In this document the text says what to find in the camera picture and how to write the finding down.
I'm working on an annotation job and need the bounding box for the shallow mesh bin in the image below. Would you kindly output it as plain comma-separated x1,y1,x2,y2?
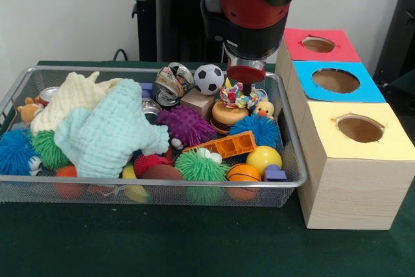
0,66,307,208

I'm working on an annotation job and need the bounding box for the orange building brick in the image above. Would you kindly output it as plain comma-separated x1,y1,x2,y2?
183,130,257,160

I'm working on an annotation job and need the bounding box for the purple spiky ball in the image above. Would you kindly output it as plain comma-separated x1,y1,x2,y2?
156,105,218,147

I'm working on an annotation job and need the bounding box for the black cable loop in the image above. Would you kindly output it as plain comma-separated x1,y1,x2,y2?
112,48,129,62

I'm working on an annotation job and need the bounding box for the black upright panel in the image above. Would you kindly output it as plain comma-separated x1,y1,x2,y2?
372,0,415,88

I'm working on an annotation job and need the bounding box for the cream waffle cloth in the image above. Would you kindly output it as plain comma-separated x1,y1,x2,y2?
30,71,124,136

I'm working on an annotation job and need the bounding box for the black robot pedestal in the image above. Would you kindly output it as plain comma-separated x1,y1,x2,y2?
131,0,234,64

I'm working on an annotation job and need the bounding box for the colourful rope knot toy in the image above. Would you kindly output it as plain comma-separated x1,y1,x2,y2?
219,81,259,110

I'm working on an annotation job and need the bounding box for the dark green table cloth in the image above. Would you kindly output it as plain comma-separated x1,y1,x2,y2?
0,60,415,277

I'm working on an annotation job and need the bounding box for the mint green waffle cloth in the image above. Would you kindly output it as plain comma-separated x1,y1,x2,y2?
54,78,170,179

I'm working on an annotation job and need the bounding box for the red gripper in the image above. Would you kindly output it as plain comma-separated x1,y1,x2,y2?
226,64,266,95

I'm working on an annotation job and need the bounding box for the small soccer ball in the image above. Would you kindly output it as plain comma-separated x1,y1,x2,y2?
193,64,225,95

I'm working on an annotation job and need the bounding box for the orange foam disc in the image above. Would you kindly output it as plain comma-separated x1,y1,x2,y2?
209,101,250,135

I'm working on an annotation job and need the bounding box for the wooden box with three holes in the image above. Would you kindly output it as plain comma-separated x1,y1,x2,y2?
274,27,415,231

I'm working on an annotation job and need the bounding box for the crushed silver can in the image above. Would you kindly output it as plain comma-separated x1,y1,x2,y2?
152,62,195,109

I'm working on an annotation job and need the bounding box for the blue spiky ball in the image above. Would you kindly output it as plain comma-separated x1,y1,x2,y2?
228,114,281,149

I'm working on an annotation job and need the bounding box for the small orange basketball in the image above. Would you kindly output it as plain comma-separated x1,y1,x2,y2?
226,163,263,202

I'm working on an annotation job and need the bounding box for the yellow ball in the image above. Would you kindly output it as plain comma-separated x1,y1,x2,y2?
246,145,283,176

